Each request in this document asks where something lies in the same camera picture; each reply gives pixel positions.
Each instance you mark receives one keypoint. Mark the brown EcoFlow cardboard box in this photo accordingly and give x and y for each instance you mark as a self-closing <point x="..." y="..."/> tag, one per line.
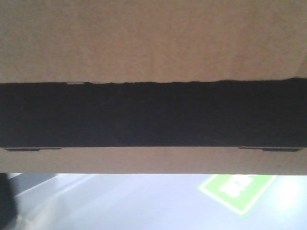
<point x="102" y="41"/>

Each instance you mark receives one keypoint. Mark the green floor marking sticker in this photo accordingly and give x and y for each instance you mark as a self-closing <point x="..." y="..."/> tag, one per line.
<point x="237" y="192"/>

